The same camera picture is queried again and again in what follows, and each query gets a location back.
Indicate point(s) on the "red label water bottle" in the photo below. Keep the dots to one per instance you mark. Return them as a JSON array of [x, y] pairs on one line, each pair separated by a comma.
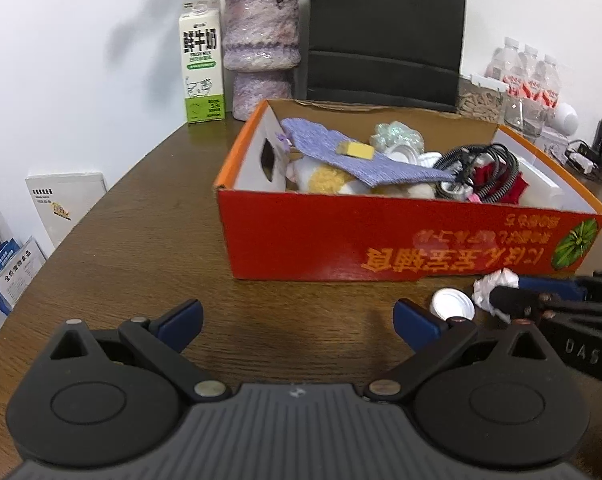
[[528, 72], [546, 85], [503, 67]]

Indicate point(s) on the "white tissue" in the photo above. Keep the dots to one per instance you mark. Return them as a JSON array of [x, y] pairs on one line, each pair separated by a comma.
[[491, 285]]

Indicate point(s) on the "iridescent mesh ball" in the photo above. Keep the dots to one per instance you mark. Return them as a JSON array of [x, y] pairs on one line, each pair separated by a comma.
[[396, 135]]

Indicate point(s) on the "yellow plush toy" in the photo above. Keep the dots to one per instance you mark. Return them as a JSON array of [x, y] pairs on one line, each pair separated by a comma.
[[326, 180]]

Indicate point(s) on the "purple knitted cloth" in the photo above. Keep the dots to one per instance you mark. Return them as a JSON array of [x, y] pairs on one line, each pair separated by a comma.
[[331, 152]]

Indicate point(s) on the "green white milk carton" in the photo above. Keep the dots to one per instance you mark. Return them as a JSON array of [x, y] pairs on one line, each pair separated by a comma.
[[201, 60]]

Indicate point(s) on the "red fabric piece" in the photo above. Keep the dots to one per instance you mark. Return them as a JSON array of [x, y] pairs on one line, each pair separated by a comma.
[[486, 175]]

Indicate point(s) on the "white flat board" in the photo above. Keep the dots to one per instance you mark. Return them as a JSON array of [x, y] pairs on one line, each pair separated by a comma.
[[66, 205]]

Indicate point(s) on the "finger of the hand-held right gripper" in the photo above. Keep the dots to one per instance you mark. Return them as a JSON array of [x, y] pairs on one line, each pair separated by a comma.
[[516, 302], [551, 286]]

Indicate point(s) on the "yellow sponge block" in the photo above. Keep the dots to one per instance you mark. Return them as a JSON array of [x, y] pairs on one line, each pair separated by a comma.
[[355, 151]]

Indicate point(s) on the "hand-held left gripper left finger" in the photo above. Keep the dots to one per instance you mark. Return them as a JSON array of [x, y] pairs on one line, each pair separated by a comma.
[[181, 322]]

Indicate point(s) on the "black paper bag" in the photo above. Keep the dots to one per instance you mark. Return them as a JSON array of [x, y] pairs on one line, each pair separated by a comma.
[[386, 30]]

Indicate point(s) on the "white bottle cap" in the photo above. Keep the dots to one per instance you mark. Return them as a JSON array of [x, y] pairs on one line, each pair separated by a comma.
[[451, 304]]

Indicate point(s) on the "white printed tin box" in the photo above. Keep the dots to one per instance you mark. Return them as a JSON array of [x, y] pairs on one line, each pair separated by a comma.
[[555, 142]]

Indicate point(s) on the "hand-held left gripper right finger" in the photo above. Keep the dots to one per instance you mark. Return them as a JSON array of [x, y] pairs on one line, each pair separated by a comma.
[[416, 322]]

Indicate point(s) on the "translucent white plastic container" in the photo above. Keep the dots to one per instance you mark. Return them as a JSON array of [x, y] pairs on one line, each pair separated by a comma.
[[541, 182]]

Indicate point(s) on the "clear glass cup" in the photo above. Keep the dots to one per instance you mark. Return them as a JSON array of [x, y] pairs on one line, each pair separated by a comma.
[[523, 115]]

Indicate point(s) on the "clear seed storage container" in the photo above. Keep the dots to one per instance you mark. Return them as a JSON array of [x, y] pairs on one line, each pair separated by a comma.
[[478, 100]]

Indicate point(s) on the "purple marbled vase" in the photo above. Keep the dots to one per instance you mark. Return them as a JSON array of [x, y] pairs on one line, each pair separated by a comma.
[[261, 45]]

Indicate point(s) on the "white charger plug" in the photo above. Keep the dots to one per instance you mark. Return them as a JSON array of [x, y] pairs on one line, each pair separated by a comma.
[[579, 161]]

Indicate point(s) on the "orange cardboard box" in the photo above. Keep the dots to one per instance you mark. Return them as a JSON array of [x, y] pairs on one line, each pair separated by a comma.
[[331, 240]]

